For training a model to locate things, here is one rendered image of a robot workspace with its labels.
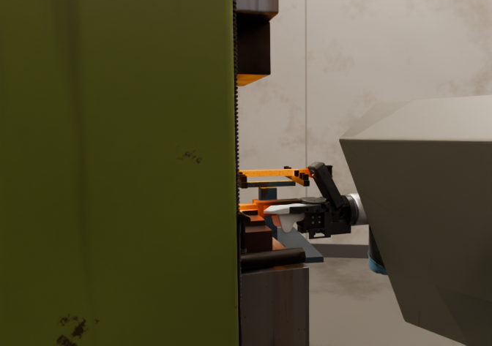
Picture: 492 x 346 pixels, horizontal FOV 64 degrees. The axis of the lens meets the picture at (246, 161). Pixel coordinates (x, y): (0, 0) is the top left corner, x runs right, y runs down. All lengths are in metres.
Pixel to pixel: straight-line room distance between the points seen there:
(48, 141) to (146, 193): 0.10
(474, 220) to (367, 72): 3.28
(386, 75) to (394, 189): 3.27
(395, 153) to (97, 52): 0.28
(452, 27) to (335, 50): 0.95
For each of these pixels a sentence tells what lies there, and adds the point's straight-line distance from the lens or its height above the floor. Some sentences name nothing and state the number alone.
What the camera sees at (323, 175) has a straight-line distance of 0.89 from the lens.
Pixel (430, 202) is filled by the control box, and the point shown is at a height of 1.10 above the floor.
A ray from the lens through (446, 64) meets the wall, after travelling 3.80.
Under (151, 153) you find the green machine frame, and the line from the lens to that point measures 0.38.
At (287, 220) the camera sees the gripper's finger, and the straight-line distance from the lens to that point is 0.87.
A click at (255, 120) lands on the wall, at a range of 3.60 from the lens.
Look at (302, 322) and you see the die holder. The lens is 0.81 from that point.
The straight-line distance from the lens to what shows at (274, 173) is 1.46.
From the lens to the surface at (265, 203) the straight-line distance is 0.86.
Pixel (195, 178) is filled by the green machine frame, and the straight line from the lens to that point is 0.39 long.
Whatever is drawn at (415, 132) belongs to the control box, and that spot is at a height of 1.17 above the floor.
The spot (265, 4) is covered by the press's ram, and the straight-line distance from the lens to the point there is 0.71.
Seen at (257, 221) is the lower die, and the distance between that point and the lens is 0.80.
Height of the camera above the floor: 1.17
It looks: 5 degrees down
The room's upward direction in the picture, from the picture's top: 1 degrees counter-clockwise
